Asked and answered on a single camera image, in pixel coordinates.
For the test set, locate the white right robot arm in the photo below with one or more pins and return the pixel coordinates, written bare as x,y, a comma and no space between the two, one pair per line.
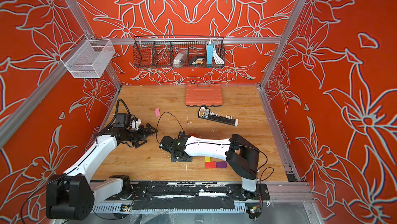
239,153

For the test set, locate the silver packet in basket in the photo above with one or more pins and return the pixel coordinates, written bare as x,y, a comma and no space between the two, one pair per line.
180,59

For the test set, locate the lime yellow long block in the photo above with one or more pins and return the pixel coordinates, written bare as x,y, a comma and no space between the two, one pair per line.
207,159

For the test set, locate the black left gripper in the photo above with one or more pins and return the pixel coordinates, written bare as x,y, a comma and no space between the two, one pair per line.
143,134

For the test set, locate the orange plastic tool case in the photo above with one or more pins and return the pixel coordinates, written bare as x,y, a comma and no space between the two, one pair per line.
203,95

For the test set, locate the white wire basket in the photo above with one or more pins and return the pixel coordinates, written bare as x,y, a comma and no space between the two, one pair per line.
89,59

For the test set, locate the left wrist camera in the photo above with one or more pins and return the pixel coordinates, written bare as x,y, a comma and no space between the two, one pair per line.
128,121

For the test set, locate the dark purple block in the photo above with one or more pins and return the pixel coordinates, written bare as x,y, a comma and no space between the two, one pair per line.
221,164

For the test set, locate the light pink block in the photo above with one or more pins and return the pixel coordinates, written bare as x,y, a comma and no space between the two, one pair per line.
157,112

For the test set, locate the long red block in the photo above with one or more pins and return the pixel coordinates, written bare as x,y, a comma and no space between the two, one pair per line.
209,165

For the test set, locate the black wire wall basket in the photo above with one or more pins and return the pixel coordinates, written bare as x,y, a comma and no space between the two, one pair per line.
178,51

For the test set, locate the aluminium frame post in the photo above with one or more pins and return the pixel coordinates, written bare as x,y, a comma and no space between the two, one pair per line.
81,19

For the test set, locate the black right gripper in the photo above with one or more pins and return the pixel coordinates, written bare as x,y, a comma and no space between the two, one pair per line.
172,157

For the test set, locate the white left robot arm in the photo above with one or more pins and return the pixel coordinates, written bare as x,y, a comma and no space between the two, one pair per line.
71,196

